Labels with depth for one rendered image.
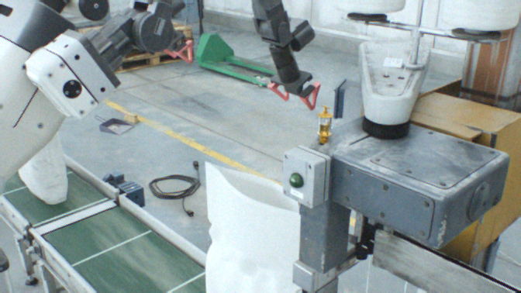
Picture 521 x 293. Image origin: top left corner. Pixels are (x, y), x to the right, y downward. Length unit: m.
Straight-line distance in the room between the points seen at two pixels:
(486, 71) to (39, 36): 0.97
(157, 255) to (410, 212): 1.60
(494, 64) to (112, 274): 1.64
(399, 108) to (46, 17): 0.71
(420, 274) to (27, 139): 0.86
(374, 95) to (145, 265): 1.51
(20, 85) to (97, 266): 1.32
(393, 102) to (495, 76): 0.37
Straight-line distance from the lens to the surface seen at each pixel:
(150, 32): 1.03
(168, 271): 2.21
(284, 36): 1.26
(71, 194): 2.90
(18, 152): 1.20
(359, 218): 1.19
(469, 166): 0.93
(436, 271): 1.10
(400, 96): 0.98
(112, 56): 1.01
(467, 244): 1.20
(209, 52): 6.57
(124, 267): 2.28
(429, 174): 0.88
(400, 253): 1.13
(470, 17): 1.04
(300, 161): 0.91
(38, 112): 1.15
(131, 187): 2.84
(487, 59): 1.28
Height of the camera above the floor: 1.72
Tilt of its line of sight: 24 degrees down
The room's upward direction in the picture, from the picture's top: straight up
